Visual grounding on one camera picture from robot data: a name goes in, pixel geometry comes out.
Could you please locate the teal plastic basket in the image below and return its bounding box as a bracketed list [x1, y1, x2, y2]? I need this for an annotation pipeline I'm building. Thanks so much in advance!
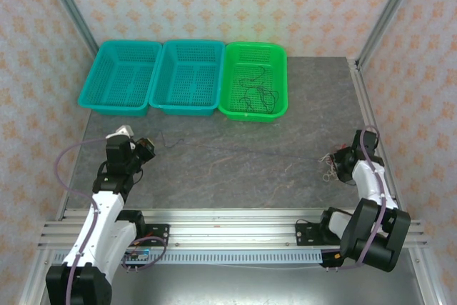
[149, 39, 226, 118]
[77, 39, 164, 118]

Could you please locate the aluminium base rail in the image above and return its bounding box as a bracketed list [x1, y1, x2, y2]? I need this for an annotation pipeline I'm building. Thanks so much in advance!
[38, 208, 428, 249]

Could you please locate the aluminium frame post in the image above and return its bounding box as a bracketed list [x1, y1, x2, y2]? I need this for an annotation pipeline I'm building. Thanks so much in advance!
[38, 0, 100, 58]
[356, 0, 424, 67]

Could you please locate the thin black cable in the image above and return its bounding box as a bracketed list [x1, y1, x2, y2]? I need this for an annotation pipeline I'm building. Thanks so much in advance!
[238, 63, 280, 115]

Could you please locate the thin white cable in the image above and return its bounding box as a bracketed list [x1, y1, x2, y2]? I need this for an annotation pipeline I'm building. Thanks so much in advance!
[318, 153, 344, 183]

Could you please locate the slotted white cable duct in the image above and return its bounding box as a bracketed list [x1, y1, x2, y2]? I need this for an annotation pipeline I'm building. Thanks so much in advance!
[53, 250, 324, 265]

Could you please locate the green plastic basket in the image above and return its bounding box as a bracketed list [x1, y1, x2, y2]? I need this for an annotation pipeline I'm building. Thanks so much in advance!
[217, 41, 289, 123]

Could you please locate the aluminium side rail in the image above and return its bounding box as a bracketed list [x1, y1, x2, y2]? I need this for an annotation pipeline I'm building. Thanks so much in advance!
[56, 176, 78, 221]
[348, 57, 408, 220]

